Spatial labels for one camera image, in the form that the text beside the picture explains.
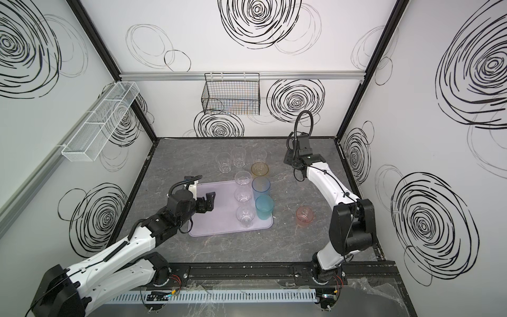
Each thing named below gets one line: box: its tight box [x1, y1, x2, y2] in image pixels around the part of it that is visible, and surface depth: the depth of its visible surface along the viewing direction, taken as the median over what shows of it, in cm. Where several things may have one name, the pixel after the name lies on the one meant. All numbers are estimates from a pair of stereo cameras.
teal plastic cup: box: [254, 194, 274, 221], surface depth 88 cm
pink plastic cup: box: [295, 206, 314, 228], surface depth 90 cm
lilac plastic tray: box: [188, 180, 274, 238], surface depth 88 cm
